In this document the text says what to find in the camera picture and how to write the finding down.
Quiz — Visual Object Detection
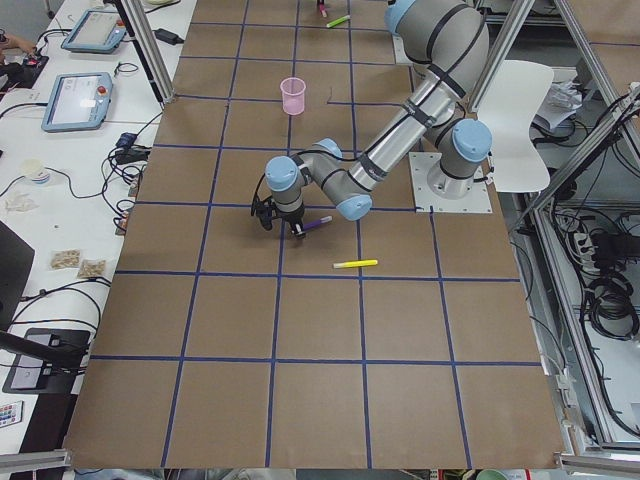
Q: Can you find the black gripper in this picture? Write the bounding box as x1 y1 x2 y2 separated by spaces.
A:
278 209 306 239

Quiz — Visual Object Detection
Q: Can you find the white paper cup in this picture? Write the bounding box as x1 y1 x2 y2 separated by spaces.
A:
21 158 51 185

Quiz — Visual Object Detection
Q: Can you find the white plastic chair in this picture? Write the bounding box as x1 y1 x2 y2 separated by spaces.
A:
477 60 554 193

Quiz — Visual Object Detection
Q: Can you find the teach pendant tablet far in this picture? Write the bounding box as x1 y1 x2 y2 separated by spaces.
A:
62 10 127 54

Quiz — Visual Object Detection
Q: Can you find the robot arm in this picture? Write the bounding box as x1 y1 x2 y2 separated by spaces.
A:
251 1 492 238

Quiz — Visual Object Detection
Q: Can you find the black power adapter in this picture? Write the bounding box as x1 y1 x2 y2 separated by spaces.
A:
153 28 184 45

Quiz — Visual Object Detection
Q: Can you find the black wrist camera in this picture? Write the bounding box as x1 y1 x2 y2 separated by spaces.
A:
251 194 279 231

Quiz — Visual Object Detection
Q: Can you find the green highlighter pen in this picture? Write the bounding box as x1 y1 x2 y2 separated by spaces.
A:
326 15 351 29

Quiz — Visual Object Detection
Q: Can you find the yellow highlighter pen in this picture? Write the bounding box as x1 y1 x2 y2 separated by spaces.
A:
332 259 379 269

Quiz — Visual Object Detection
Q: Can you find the teach pendant tablet near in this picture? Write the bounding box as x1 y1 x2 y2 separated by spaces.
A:
41 72 113 133

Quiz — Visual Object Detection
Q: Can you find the purple highlighter pen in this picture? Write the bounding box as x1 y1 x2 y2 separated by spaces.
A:
303 215 333 232

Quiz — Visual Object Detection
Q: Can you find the aluminium frame post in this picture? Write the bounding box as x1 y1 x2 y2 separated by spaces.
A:
113 0 175 105

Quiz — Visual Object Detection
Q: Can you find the pink mesh cup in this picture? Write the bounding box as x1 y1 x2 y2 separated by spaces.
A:
280 77 306 116

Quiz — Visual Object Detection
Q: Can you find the teach pendant tablet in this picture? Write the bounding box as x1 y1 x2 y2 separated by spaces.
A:
62 10 127 54
41 72 113 133

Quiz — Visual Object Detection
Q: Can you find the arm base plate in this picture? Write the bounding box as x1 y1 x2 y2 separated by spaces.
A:
391 33 413 65
409 152 492 214

